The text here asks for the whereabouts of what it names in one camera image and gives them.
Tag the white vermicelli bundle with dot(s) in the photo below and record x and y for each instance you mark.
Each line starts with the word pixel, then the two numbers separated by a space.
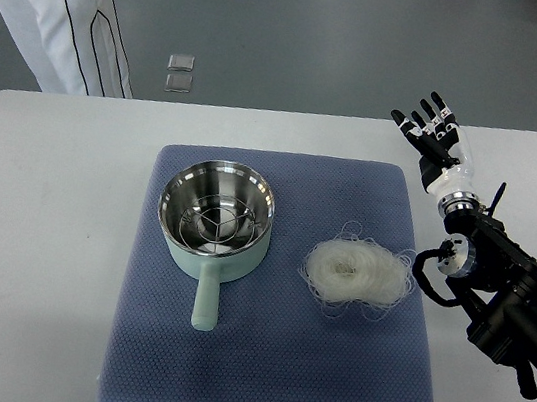
pixel 351 269

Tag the lower metal floor plate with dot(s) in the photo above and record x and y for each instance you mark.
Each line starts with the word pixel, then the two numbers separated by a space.
pixel 176 82

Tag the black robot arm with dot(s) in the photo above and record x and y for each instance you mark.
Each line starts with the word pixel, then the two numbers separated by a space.
pixel 479 268

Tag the metal floor plate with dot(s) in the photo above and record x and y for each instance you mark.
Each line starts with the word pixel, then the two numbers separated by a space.
pixel 181 62
pixel 176 82

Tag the upper metal floor plate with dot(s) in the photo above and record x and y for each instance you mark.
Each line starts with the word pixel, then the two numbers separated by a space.
pixel 181 62

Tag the blue quilted mat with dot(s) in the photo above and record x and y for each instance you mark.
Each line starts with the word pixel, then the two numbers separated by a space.
pixel 273 341

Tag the wire steaming rack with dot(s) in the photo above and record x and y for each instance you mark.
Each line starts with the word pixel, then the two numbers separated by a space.
pixel 216 220

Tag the person in white clothes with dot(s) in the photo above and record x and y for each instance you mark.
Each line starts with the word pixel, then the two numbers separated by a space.
pixel 71 46

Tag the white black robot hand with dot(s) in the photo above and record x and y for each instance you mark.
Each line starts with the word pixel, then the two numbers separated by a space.
pixel 445 161

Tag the mint green steel pot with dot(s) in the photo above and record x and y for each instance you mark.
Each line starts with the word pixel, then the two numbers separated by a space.
pixel 212 266

